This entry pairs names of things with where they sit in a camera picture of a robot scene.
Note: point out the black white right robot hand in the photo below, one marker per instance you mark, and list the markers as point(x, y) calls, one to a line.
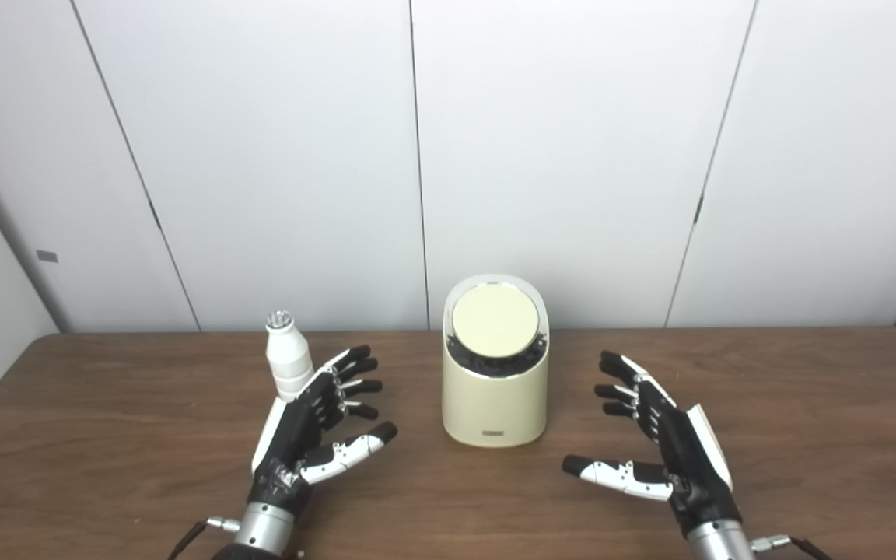
point(689, 459)

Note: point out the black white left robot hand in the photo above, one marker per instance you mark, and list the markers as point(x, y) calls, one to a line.
point(292, 435)

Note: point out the small white plastic bottle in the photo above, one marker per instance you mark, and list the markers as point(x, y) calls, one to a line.
point(288, 362)

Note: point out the cream round bin lid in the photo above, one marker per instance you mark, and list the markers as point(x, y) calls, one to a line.
point(495, 320)

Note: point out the cream-colored bin body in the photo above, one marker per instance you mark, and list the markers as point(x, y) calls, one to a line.
point(495, 408)

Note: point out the black bin liner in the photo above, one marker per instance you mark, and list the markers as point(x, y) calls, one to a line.
point(495, 365)

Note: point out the black wall panel clip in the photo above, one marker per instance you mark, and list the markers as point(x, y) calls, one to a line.
point(698, 209)
point(155, 215)

